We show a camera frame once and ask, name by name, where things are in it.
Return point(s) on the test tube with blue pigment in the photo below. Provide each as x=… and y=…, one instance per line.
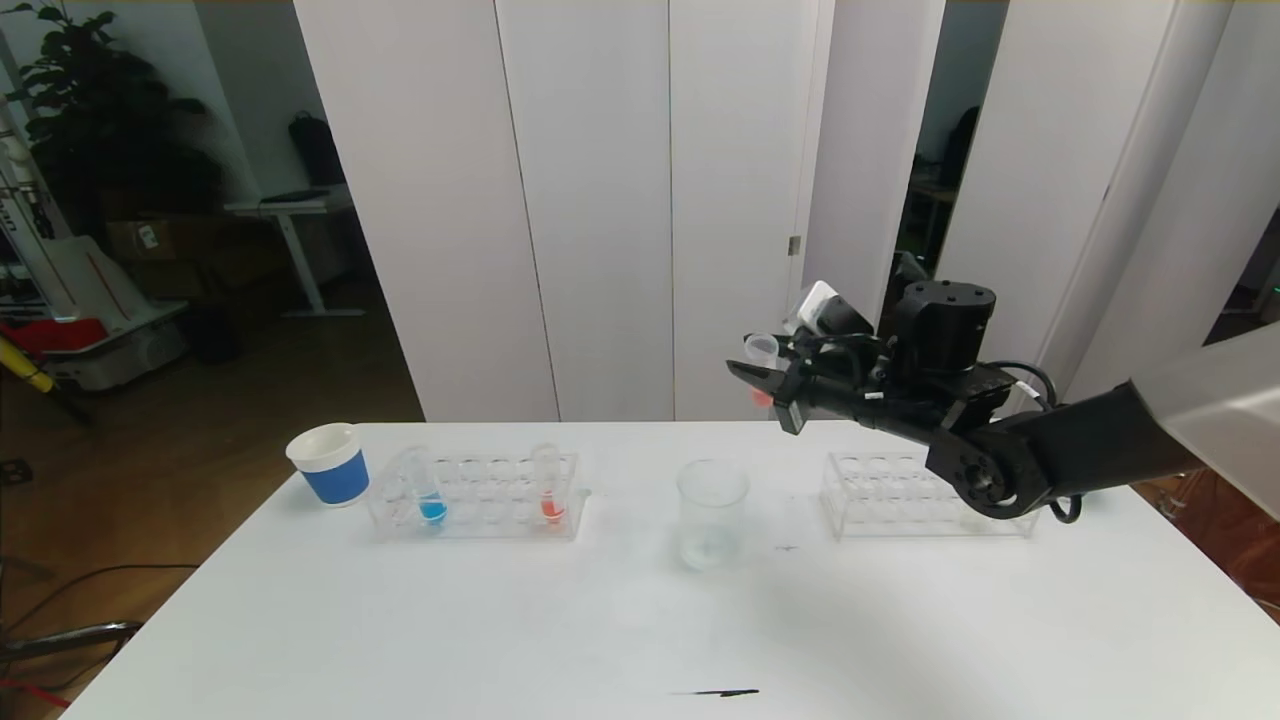
x=432, y=512

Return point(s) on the brown cardboard box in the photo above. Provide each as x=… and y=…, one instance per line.
x=160, y=240

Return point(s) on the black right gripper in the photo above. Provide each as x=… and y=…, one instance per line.
x=793, y=397

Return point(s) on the blue and white cup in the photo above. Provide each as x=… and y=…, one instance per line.
x=338, y=480

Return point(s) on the dark floor socket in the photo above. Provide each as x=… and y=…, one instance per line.
x=15, y=470

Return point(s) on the black backpack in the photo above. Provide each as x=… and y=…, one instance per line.
x=318, y=150

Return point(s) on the white machine base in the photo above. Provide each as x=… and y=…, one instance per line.
x=120, y=350

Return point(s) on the white office desk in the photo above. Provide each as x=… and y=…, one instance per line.
x=300, y=207

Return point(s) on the clear acrylic test tube rack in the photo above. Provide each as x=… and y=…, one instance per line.
x=880, y=500
x=480, y=480

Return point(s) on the clear plastic beaker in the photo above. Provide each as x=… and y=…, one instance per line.
x=712, y=520

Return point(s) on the test tube with red pigment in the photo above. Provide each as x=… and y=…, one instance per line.
x=762, y=348
x=551, y=510

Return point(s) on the dark green potted plant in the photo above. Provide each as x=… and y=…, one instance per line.
x=100, y=110

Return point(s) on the grey metal chair leg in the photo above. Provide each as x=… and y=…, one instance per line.
x=90, y=634

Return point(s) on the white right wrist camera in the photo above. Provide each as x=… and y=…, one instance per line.
x=818, y=302

